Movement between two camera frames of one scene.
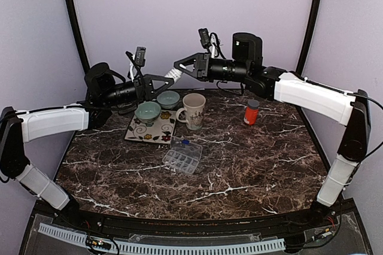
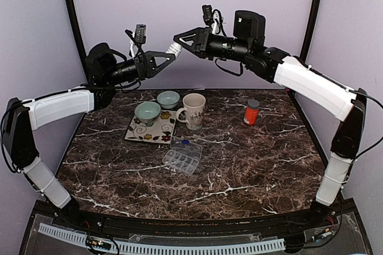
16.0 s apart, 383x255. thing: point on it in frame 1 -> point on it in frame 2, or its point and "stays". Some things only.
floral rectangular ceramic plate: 161,131 stays
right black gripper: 200,64 -> 199,46
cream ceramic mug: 194,105 stays
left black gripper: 146,91 -> 149,68
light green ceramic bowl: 148,112 stays
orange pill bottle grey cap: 251,112 stays
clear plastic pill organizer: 183,154 stays
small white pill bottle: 174,73 -> 175,48
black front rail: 96,223 stays
